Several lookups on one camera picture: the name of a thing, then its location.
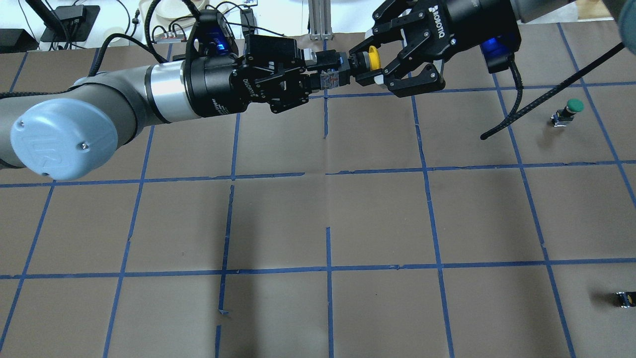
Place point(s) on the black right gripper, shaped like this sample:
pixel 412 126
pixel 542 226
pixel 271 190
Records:
pixel 466 26

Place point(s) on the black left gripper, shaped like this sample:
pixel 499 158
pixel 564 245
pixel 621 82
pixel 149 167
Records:
pixel 214 85

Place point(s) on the yellow push button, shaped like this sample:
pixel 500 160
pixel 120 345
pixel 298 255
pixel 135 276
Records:
pixel 331 69

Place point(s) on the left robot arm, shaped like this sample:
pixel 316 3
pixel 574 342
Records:
pixel 67 134

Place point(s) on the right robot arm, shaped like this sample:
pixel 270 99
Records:
pixel 528 11

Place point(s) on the green push button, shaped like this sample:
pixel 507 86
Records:
pixel 563 117

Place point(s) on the black monitor stand base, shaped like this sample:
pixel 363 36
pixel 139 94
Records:
pixel 68 23

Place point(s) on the black power adapter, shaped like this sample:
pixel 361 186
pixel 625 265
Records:
pixel 248 21

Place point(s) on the orange usb hub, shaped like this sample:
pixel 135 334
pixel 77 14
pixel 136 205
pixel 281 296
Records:
pixel 169 37

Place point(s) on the beige plate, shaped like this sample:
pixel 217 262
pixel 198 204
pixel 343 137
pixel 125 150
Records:
pixel 171 9

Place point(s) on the beige tray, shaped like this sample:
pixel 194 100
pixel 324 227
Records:
pixel 143 6

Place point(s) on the aluminium frame post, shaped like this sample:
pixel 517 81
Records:
pixel 320 19

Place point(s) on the small black switch block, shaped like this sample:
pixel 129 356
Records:
pixel 626 299

